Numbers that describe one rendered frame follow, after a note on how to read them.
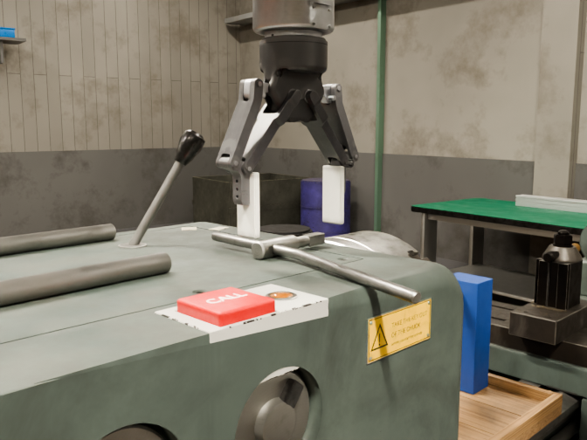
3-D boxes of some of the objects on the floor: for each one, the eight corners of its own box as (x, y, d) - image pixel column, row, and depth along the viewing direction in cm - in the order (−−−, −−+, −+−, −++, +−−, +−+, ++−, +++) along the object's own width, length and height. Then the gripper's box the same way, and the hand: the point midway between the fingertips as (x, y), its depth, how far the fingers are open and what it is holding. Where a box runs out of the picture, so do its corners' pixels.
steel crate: (316, 244, 753) (316, 177, 741) (232, 257, 684) (231, 182, 672) (268, 233, 830) (267, 172, 818) (189, 244, 760) (187, 176, 749)
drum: (361, 255, 694) (362, 179, 681) (321, 261, 661) (322, 182, 648) (328, 247, 737) (328, 175, 724) (289, 253, 704) (289, 178, 691)
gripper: (225, 20, 59) (229, 249, 62) (390, 44, 76) (385, 221, 80) (178, 28, 64) (184, 239, 67) (341, 48, 82) (340, 215, 85)
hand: (293, 220), depth 73 cm, fingers open, 13 cm apart
